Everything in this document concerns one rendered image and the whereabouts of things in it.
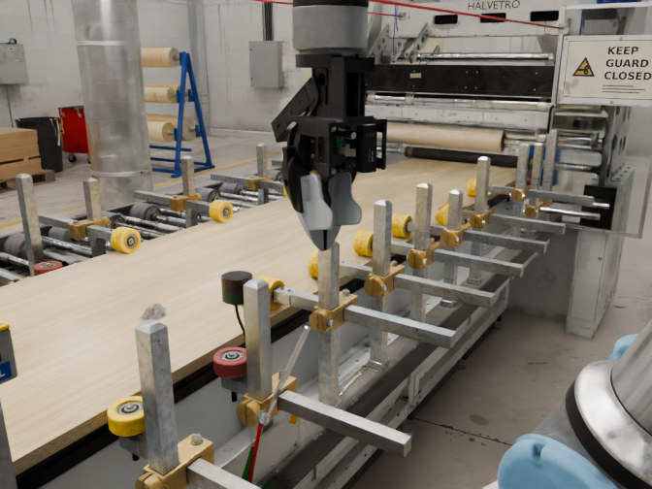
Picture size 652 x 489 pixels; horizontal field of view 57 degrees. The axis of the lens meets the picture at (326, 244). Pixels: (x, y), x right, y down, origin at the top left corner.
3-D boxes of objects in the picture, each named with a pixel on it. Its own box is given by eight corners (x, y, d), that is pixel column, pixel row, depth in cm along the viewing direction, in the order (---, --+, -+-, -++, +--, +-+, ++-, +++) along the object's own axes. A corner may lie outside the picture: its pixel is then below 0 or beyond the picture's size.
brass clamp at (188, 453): (217, 467, 106) (215, 442, 105) (158, 513, 95) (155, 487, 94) (192, 455, 109) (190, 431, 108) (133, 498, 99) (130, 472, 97)
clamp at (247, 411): (297, 399, 126) (297, 377, 125) (256, 431, 115) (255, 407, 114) (276, 391, 129) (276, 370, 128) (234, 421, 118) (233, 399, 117)
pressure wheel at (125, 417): (158, 442, 116) (152, 390, 112) (157, 469, 108) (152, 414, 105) (114, 449, 114) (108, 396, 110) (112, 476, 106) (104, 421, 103)
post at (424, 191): (424, 335, 185) (433, 182, 170) (419, 339, 182) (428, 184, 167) (414, 332, 186) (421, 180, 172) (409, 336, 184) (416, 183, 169)
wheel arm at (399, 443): (410, 452, 109) (411, 433, 107) (403, 463, 106) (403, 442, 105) (232, 383, 132) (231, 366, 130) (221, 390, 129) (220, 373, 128)
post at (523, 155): (518, 251, 264) (530, 143, 250) (516, 253, 261) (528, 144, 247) (510, 250, 266) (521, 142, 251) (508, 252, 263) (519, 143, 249)
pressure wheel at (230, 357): (260, 397, 131) (258, 350, 128) (236, 414, 125) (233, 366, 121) (233, 386, 135) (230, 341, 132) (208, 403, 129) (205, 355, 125)
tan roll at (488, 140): (602, 158, 319) (605, 135, 315) (598, 162, 309) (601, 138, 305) (369, 139, 394) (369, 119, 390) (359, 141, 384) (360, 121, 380)
